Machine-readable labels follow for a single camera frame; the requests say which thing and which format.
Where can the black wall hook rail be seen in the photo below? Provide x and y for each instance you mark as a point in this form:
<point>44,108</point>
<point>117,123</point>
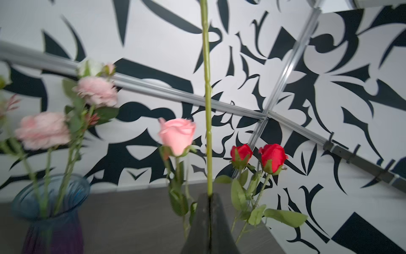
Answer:
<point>381,175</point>

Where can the white rose stem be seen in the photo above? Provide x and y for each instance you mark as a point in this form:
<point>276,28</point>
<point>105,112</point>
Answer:
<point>89,67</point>

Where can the red rose stem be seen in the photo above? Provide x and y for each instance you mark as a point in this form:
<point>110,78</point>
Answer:
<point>248,187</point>

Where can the purple blue glass vase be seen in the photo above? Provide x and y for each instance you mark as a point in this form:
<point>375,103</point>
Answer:
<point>52,229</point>

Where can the blue rose stem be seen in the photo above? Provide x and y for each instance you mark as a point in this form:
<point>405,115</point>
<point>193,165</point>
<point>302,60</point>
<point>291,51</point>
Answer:
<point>206,65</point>

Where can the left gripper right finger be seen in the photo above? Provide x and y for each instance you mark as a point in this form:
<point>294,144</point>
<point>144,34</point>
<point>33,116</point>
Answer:
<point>221,240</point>

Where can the twin pink peony stem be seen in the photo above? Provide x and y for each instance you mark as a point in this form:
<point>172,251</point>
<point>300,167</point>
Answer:
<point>46,131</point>

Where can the pink rose stem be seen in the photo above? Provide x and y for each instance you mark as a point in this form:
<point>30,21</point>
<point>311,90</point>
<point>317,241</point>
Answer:
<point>177,139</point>

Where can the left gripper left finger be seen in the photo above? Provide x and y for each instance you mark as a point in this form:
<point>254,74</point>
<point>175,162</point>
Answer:
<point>198,241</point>

